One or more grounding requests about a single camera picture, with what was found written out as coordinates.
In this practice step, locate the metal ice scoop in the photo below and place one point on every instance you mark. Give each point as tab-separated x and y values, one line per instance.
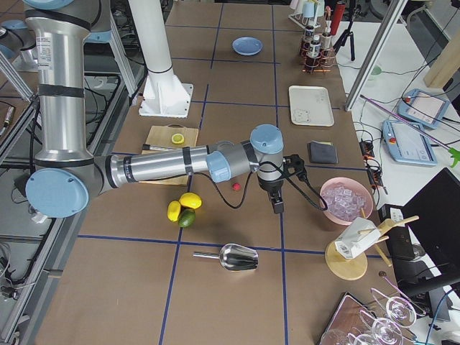
234	257

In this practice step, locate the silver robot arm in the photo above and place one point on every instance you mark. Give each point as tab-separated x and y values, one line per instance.
67	175

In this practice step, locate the pink bowl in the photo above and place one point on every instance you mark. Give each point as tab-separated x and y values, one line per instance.
355	186

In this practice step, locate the small yellow lemon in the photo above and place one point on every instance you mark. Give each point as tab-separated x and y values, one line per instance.
173	210

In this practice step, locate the copper wire bottle rack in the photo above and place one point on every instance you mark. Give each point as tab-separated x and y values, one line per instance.
326	59

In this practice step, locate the green lime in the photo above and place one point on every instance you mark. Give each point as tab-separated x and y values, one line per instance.
186	218

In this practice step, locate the clear wine glass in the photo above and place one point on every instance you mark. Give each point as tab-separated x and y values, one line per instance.
396	308
383	330

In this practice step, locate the black monitor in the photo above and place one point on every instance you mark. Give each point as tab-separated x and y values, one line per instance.
437	229

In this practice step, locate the blue teach pendant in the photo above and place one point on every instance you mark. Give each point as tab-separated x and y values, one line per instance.
408	146
422	107

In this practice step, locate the red thermos bottle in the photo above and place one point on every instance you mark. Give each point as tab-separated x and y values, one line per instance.
337	15

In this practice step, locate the dark sauce bottle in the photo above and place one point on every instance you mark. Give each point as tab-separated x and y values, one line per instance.
314	47

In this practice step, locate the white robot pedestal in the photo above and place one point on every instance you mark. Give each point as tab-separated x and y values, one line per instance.
164	94

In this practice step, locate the white paper carton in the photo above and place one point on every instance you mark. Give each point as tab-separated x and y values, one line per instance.
360	235

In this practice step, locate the near blue teach pendant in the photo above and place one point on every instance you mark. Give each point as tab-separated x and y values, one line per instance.
408	146

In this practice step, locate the aluminium frame post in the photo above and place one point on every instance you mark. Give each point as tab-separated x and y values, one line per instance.
390	19

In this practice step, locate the far blue teach pendant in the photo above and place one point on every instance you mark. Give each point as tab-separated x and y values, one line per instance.
422	107

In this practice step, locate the black camera tripod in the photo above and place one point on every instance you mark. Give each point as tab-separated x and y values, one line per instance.
347	34

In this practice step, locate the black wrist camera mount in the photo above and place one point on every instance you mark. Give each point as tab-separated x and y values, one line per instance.
293	165

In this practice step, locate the large yellow lemon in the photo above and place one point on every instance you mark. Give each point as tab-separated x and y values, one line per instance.
190	200

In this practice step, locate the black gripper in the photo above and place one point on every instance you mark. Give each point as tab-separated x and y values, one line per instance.
270	186

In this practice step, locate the wooden cutting board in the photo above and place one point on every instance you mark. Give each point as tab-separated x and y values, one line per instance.
161	136

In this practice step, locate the lime half slice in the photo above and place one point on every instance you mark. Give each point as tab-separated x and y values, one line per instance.
177	138

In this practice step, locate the folded grey cloth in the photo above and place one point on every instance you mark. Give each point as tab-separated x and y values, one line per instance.
322	152

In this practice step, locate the clear ice cubes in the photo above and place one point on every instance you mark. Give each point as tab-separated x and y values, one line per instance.
343	202

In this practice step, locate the cream plastic tray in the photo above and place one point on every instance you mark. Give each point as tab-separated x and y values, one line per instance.
310	106

